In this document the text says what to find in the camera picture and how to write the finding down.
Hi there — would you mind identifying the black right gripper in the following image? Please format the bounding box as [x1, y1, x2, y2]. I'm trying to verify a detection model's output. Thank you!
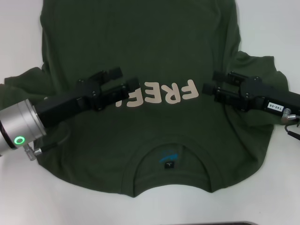
[202, 71, 300, 118]

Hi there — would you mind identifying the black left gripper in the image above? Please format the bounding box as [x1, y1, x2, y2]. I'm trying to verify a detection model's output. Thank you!
[35, 67, 140, 128]

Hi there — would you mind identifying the dark green FREE t-shirt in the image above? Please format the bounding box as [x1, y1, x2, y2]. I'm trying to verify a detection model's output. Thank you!
[3, 0, 290, 199]

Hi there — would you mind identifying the dark rounded base edge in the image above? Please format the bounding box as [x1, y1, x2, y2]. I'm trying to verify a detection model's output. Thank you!
[219, 220, 256, 225]

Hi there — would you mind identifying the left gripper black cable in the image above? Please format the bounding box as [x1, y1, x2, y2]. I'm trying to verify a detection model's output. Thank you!
[23, 127, 72, 162]

